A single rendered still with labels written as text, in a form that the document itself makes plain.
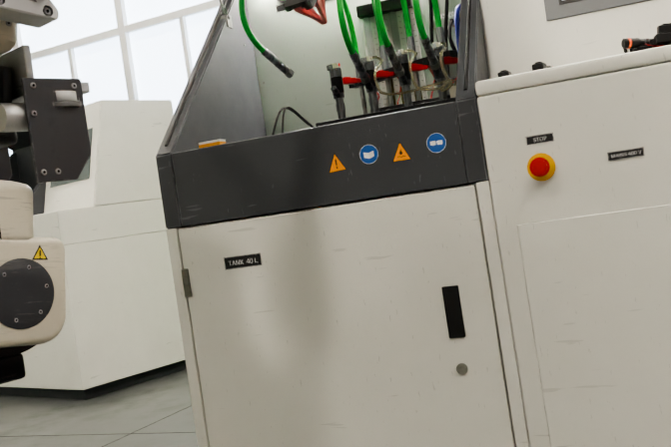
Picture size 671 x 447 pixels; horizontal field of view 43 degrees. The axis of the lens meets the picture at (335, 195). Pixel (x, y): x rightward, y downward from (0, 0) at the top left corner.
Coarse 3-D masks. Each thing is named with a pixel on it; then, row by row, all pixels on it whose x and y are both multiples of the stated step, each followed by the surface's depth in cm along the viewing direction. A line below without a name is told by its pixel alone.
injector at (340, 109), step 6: (330, 72) 197; (336, 72) 197; (336, 78) 197; (336, 84) 197; (342, 84) 198; (336, 90) 195; (342, 90) 197; (336, 96) 196; (342, 96) 197; (336, 102) 197; (342, 102) 197; (336, 108) 198; (342, 108) 197; (342, 114) 197
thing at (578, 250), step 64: (512, 0) 185; (512, 64) 182; (512, 128) 160; (576, 128) 156; (640, 128) 153; (512, 192) 160; (576, 192) 157; (640, 192) 153; (512, 256) 161; (576, 256) 157; (640, 256) 153; (512, 320) 161; (576, 320) 157; (640, 320) 154; (576, 384) 158; (640, 384) 154
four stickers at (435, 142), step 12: (444, 132) 164; (372, 144) 169; (396, 144) 167; (408, 144) 166; (432, 144) 165; (444, 144) 164; (336, 156) 171; (360, 156) 170; (372, 156) 169; (396, 156) 167; (408, 156) 166; (336, 168) 171
